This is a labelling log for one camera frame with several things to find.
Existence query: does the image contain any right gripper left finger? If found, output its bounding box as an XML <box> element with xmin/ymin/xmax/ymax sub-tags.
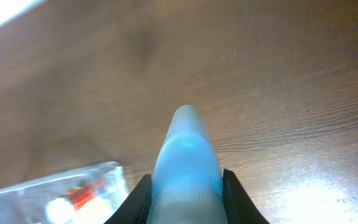
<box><xmin>104</xmin><ymin>174</ymin><xmax>152</xmax><ymax>224</ymax></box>

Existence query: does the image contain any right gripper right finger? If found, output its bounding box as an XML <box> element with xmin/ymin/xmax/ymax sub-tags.
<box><xmin>223</xmin><ymin>169</ymin><xmax>269</xmax><ymax>224</ymax></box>

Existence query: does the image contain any orange tube white cap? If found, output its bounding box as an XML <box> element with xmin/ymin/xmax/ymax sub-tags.
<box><xmin>45</xmin><ymin>183</ymin><xmax>108</xmax><ymax>223</ymax></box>

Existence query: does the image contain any white spray bottle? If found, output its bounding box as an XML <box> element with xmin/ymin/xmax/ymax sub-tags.
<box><xmin>147</xmin><ymin>105</ymin><xmax>227</xmax><ymax>224</ymax></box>

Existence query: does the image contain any clear plastic container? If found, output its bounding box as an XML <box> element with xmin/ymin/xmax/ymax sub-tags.
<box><xmin>0</xmin><ymin>162</ymin><xmax>129</xmax><ymax>224</ymax></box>

